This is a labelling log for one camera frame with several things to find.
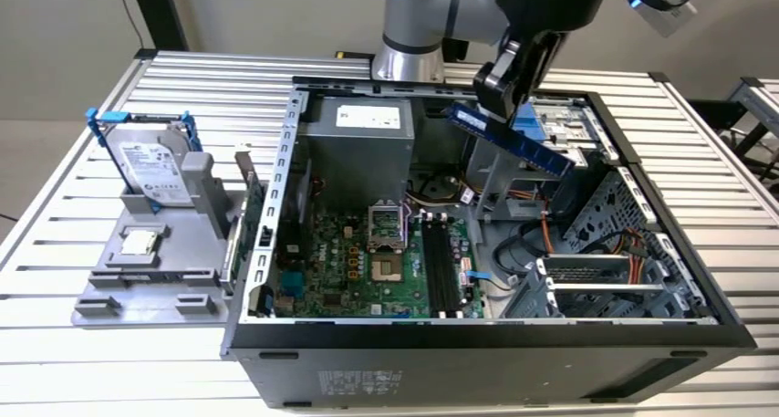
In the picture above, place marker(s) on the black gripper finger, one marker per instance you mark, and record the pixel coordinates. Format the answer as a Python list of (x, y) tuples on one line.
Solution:
[(504, 88)]

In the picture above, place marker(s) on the RAM stick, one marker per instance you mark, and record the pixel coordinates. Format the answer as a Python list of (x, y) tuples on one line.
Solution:
[(535, 150)]

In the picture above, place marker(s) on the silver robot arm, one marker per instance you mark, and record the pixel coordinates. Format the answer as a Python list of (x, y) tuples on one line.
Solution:
[(414, 24)]

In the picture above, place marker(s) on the blue drive latch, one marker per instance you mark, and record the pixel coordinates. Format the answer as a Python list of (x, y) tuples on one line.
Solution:
[(531, 122)]

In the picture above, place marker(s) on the metal optical drive cage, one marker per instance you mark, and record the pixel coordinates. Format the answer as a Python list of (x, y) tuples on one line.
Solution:
[(504, 184)]

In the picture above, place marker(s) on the black yellow plug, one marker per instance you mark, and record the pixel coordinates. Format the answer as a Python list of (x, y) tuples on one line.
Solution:
[(340, 55)]

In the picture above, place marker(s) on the grey power supply unit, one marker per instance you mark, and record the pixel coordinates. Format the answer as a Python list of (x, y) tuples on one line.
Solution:
[(359, 161)]

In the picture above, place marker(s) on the thin locking lever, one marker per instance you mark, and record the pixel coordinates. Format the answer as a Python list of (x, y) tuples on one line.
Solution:
[(406, 230)]

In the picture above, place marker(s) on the metal slat side table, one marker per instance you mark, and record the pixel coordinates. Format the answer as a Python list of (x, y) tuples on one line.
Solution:
[(758, 93)]

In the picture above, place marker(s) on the CPU socket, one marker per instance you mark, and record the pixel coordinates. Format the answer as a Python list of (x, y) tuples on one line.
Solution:
[(387, 267)]

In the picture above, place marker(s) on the metal disk bay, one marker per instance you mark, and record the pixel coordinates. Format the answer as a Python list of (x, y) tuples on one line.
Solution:
[(608, 287)]

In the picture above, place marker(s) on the green graphics card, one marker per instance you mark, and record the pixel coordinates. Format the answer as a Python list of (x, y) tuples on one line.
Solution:
[(251, 207)]

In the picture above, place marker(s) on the green motherboard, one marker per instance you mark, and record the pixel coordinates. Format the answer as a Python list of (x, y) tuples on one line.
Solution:
[(340, 294)]

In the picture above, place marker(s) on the hard disk in blue carrier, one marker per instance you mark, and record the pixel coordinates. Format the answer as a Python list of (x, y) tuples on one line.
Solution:
[(143, 161)]

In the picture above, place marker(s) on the black open PC case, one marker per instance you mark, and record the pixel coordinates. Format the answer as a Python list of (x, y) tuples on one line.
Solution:
[(426, 371)]

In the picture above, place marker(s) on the grey plastic parts rack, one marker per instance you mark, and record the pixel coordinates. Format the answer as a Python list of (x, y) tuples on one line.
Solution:
[(183, 253)]

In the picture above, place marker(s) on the silver CPU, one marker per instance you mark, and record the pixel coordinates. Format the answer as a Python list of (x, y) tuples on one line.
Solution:
[(136, 243)]

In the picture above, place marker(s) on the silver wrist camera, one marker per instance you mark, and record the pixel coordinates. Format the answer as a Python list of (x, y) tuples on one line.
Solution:
[(666, 15)]

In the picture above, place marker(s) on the black upright post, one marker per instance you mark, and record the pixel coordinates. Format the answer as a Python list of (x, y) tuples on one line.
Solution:
[(162, 15)]

